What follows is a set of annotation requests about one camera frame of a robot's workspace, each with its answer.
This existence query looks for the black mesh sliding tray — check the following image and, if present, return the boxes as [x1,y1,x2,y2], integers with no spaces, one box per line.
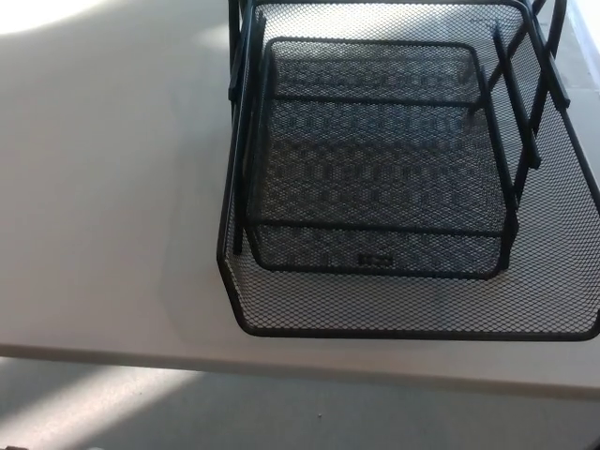
[216,0,600,341]

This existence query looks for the black mesh tray with label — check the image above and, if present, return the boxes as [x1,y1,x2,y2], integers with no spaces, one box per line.
[247,36,520,283]

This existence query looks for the black metal organizer frame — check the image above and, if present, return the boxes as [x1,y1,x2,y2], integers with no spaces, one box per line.
[226,0,572,272]

